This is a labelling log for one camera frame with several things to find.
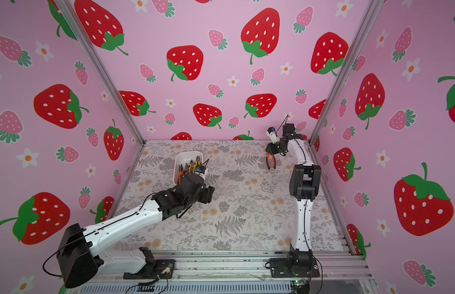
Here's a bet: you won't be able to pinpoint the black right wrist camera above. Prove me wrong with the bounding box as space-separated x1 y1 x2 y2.
282 123 295 140

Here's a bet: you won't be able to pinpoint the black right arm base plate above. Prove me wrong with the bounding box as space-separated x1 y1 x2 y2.
264 258 320 279

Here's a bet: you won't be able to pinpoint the white plastic storage box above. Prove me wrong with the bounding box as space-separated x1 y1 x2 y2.
173 151 204 184

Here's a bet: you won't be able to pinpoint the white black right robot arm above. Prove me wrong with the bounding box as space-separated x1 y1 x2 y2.
265 131 322 276

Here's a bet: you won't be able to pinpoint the aluminium rail frame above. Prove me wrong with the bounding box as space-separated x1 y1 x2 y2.
61 251 378 294

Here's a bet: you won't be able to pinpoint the orange handled pliers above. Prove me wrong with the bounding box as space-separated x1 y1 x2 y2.
266 153 276 170

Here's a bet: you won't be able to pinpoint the yellow black handled pliers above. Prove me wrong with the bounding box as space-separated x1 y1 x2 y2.
189 156 202 175

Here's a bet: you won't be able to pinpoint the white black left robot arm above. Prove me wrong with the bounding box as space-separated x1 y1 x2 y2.
56 174 215 289

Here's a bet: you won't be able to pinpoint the orange black pliers in box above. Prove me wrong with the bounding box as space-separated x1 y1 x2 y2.
177 164 186 184

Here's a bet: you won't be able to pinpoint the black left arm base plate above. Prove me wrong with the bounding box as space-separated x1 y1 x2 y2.
123 259 175 280

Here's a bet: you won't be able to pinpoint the floral patterned table mat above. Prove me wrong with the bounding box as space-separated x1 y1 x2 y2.
98 139 346 253

